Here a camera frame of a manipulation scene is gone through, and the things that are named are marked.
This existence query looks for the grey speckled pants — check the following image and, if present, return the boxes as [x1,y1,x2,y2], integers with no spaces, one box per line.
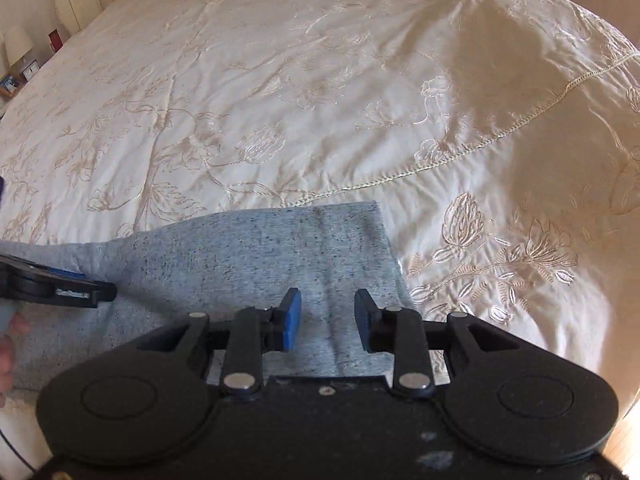
[0,201,412,392]

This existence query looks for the person's left hand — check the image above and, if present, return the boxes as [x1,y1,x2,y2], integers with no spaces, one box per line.
[0,311,32,409]

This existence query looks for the cream embroidered bedspread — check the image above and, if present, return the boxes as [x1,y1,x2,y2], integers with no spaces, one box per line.
[0,0,640,441]

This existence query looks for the thin black cable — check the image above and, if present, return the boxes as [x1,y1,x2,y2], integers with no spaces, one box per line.
[0,425,38,477]

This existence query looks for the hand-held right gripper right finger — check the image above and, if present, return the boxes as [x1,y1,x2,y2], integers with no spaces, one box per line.
[354,289,521,395]

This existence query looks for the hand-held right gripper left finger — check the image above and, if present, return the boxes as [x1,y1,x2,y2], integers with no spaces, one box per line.
[135,287,303,395]

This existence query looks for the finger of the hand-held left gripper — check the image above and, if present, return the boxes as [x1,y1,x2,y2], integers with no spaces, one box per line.
[47,267,119,309]

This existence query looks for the white table lamp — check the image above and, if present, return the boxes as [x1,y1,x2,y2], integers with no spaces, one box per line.
[4,25,34,70]

